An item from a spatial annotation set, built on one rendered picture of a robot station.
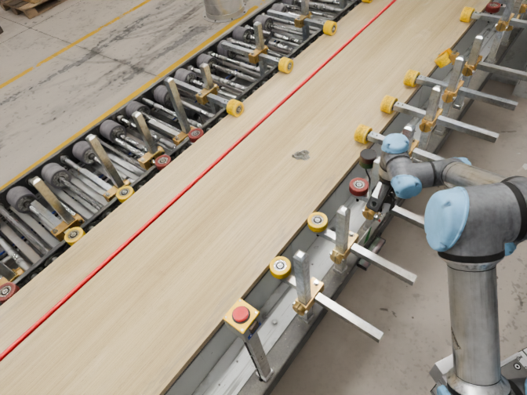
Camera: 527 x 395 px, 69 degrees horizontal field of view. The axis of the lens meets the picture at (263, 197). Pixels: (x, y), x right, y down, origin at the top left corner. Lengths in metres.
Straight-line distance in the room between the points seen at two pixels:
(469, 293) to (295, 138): 1.25
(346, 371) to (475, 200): 1.59
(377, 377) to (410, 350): 0.23
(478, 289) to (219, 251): 0.97
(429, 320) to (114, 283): 1.66
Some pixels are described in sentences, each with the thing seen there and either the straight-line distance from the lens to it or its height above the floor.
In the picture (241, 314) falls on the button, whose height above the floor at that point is 1.23.
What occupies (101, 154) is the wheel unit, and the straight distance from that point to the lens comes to 1.88.
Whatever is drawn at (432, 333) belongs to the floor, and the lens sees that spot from 2.38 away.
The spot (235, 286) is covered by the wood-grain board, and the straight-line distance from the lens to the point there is 1.44.
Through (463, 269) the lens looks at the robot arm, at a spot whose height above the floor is 1.47.
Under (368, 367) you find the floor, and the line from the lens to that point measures 2.26.
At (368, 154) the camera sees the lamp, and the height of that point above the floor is 1.14.
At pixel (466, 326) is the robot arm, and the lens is 0.88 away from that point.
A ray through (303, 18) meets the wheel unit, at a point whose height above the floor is 0.97.
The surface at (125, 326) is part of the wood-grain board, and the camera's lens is 1.51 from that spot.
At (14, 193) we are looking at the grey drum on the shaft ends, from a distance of 2.30.
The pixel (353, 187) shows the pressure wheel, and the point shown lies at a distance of 1.66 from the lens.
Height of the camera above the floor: 2.16
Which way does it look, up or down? 50 degrees down
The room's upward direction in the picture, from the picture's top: 11 degrees counter-clockwise
